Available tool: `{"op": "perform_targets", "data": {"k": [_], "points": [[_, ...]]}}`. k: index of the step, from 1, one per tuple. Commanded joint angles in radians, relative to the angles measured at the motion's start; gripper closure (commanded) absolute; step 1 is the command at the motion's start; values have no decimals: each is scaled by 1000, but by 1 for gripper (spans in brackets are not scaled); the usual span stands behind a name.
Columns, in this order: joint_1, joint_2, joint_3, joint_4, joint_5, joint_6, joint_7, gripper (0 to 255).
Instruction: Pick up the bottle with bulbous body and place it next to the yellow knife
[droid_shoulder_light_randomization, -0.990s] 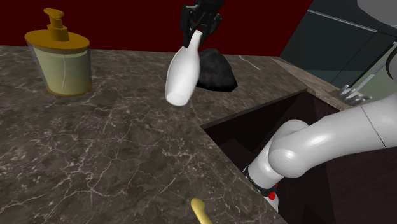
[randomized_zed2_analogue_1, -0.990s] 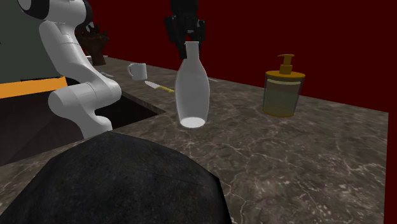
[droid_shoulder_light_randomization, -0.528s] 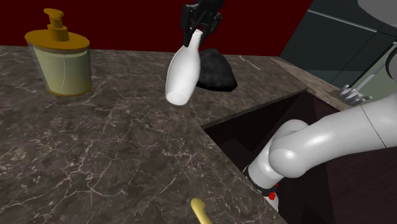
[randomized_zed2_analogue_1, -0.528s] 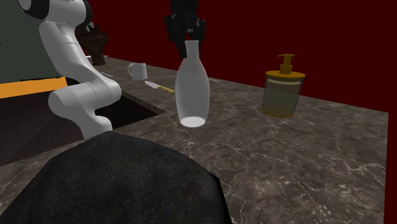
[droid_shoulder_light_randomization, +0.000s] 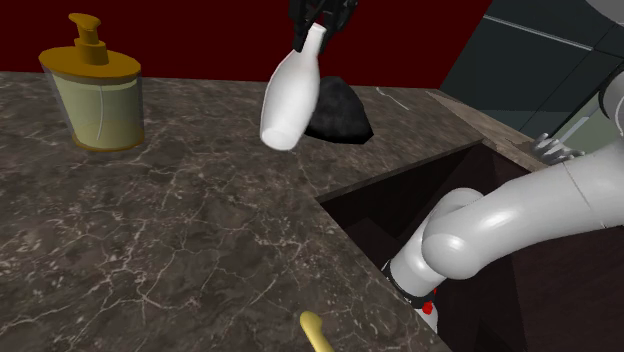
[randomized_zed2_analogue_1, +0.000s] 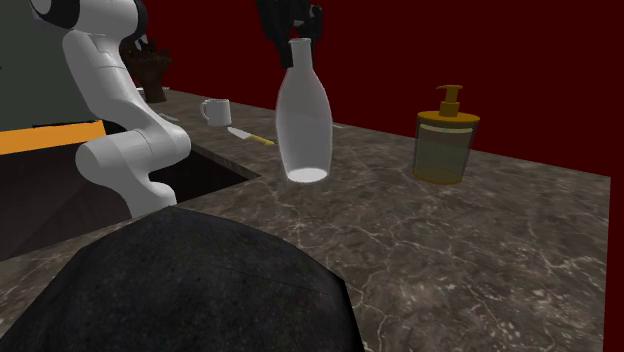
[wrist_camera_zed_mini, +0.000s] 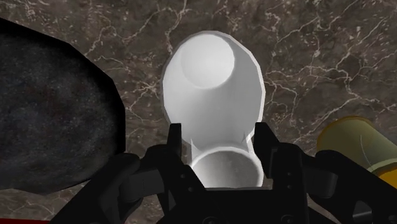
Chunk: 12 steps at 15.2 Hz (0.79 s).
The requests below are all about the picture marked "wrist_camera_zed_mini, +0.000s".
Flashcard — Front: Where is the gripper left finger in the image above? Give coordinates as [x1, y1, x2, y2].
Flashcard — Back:
[50, 123, 206, 224]

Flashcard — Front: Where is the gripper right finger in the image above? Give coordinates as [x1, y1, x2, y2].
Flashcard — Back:
[253, 122, 397, 224]

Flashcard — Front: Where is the white vase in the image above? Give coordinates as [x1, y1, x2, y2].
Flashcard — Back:
[161, 30, 267, 189]

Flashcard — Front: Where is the yellow cylindrical container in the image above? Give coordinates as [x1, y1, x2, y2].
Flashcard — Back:
[316, 116, 397, 189]

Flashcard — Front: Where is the black round bowl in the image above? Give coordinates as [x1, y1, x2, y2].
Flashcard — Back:
[0, 17, 127, 195]

